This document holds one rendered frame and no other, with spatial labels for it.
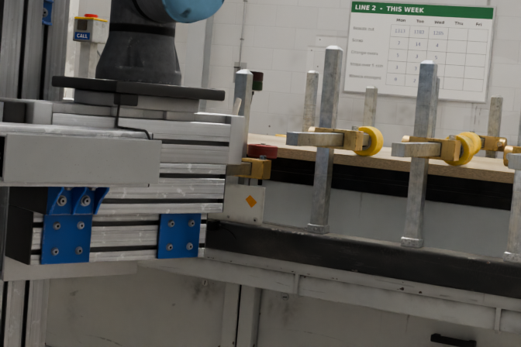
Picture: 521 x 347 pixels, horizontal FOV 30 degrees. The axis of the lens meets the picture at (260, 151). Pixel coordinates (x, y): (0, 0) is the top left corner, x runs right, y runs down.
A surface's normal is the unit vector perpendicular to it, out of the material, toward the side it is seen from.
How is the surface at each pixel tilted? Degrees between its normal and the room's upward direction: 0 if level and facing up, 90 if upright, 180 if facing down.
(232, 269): 90
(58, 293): 90
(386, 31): 90
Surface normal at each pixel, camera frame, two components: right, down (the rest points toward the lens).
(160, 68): 0.61, -0.21
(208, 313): -0.44, 0.01
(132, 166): 0.64, 0.10
